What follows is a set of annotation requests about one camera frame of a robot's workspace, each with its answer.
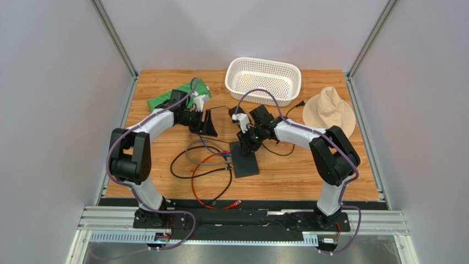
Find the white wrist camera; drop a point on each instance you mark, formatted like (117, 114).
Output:
(199, 101)
(242, 120)

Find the aluminium frame rail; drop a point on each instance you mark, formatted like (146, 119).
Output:
(108, 224)

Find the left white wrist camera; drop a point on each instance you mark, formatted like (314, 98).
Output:
(199, 101)

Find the black network switch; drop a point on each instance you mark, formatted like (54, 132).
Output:
(244, 166)

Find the green folded towel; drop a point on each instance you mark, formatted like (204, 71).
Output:
(202, 89)

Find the white perforated plastic basket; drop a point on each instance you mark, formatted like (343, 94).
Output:
(268, 80)

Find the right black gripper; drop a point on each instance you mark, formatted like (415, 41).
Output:
(245, 142)

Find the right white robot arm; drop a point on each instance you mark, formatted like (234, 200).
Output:
(334, 156)

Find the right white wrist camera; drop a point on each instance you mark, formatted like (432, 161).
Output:
(242, 120)

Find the beige bucket hat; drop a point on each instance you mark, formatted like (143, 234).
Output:
(328, 109)

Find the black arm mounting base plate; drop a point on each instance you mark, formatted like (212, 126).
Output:
(249, 221)

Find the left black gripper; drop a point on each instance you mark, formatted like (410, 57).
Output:
(206, 127)

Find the black power adapter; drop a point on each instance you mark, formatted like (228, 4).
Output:
(233, 113)

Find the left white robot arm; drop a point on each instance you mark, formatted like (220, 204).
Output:
(128, 162)

